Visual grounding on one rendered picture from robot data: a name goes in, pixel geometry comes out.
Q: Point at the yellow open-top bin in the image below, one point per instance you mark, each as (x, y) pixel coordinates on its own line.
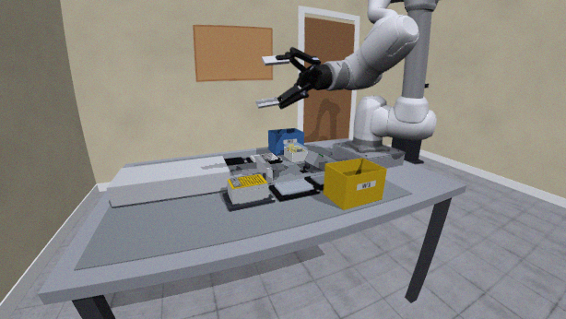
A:
(353, 183)

